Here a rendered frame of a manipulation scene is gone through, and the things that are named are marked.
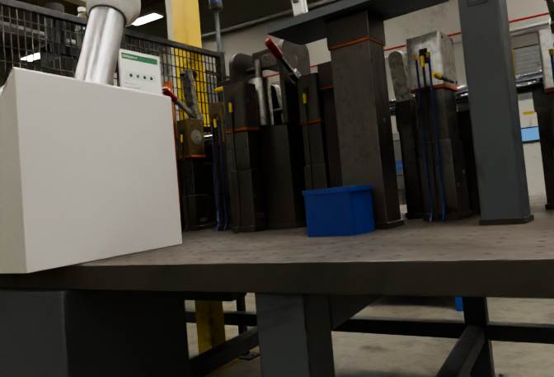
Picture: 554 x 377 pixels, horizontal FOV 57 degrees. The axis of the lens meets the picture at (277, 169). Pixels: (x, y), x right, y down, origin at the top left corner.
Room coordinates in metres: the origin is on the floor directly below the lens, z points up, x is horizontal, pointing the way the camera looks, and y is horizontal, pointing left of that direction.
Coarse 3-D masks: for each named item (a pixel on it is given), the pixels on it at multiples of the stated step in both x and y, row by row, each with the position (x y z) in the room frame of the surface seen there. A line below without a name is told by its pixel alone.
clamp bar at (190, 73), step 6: (180, 72) 1.62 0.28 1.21; (186, 72) 1.60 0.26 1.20; (192, 72) 1.64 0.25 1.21; (186, 78) 1.61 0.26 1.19; (192, 78) 1.61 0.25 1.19; (186, 84) 1.61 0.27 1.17; (192, 84) 1.61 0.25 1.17; (186, 90) 1.62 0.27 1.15; (192, 90) 1.61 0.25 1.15; (186, 96) 1.62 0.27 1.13; (192, 96) 1.61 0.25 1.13; (186, 102) 1.63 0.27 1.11; (192, 102) 1.61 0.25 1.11; (198, 102) 1.63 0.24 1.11; (192, 108) 1.62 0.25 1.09; (198, 108) 1.63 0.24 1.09
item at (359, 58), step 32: (352, 32) 1.03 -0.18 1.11; (384, 32) 1.07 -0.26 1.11; (352, 64) 1.04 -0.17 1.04; (384, 64) 1.06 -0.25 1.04; (352, 96) 1.04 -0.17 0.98; (384, 96) 1.05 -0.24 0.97; (352, 128) 1.04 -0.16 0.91; (384, 128) 1.04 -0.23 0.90; (352, 160) 1.05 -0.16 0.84; (384, 160) 1.02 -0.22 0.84; (384, 192) 1.01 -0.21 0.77; (384, 224) 1.01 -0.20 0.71
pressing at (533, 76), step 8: (536, 72) 1.08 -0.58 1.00; (520, 80) 1.10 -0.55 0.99; (528, 80) 1.16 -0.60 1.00; (536, 80) 1.16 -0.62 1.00; (464, 88) 1.17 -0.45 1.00; (520, 88) 1.26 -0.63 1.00; (528, 88) 1.26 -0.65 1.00; (456, 96) 1.29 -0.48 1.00; (464, 96) 1.30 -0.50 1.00; (392, 104) 1.28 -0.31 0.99; (456, 104) 1.37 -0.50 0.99; (392, 112) 1.47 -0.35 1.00; (208, 136) 1.65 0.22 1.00; (176, 144) 1.74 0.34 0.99; (208, 144) 1.89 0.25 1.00
